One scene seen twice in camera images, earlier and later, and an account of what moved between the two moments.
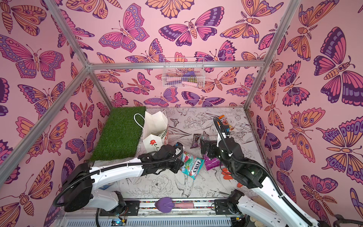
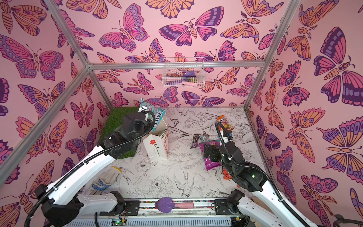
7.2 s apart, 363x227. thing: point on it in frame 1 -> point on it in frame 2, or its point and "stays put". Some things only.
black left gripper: [178, 162] -> [148, 127]
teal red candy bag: [192, 165] -> [159, 114]
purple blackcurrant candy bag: [211, 163] stays put
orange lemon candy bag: [225, 121] stays put
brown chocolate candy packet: [195, 143] stays put
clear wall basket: [183, 73] stays put
